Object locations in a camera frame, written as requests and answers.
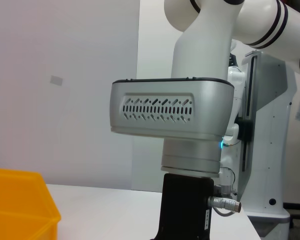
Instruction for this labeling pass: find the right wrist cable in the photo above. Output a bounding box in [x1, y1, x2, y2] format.
[206, 196, 242, 217]

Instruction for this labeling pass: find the white grey robot stand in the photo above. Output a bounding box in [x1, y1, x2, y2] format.
[237, 49, 298, 240]

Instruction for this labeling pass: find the grey wall outlet plate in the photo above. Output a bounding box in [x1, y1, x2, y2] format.
[49, 74, 64, 86]

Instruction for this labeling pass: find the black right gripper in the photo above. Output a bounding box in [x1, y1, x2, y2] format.
[149, 172, 215, 240]

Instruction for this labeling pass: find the yellow plastic bin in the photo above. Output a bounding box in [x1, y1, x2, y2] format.
[0, 167, 62, 240]

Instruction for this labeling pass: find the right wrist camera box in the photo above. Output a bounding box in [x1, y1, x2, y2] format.
[109, 77, 235, 140]

